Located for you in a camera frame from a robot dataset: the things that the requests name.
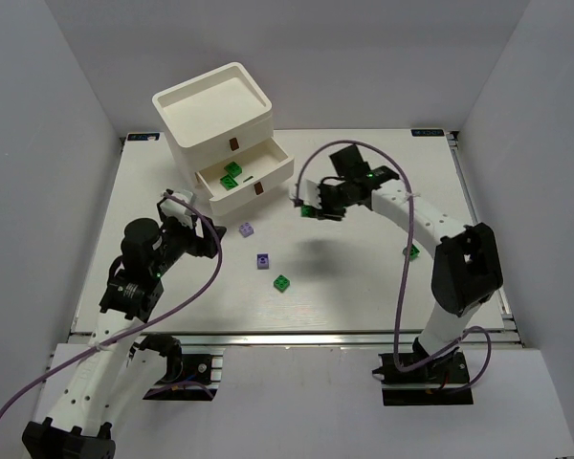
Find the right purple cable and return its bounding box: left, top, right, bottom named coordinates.
left=294, top=140, right=492, bottom=393

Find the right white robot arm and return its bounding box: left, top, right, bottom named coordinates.
left=293, top=140, right=504, bottom=362

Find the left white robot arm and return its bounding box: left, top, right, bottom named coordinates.
left=22, top=217, right=227, bottom=458

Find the aluminium table front rail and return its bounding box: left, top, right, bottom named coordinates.
left=67, top=330, right=522, bottom=347

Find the green square lego brick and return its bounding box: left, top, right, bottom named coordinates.
left=273, top=274, right=291, bottom=293

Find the green lego plate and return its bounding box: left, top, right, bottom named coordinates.
left=220, top=175, right=238, bottom=190

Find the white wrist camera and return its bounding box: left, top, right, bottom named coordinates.
left=157, top=189, right=197, bottom=230
left=292, top=179, right=321, bottom=209

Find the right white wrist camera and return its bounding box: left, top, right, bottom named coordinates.
left=292, top=179, right=321, bottom=209

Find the purple upside-down lego brick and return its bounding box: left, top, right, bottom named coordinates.
left=256, top=253, right=270, bottom=270

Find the white drawer cabinet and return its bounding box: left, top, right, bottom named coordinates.
left=152, top=62, right=275, bottom=190

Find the purple studded lego brick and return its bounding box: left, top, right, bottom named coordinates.
left=238, top=222, right=254, bottom=237

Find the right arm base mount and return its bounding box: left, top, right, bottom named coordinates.
left=372, top=351, right=474, bottom=406

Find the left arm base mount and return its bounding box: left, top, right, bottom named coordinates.
left=136, top=334, right=223, bottom=402

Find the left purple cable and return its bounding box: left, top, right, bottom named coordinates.
left=0, top=190, right=223, bottom=459

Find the green sloped lego brick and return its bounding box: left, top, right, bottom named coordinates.
left=224, top=162, right=242, bottom=177

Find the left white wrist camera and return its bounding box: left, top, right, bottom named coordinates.
left=157, top=189, right=197, bottom=230

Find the purple cable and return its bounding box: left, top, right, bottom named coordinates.
left=294, top=140, right=492, bottom=393
left=0, top=190, right=223, bottom=459

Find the long green lego brick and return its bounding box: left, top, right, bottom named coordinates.
left=300, top=206, right=317, bottom=218

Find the white drawer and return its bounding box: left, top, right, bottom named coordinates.
left=196, top=138, right=295, bottom=216

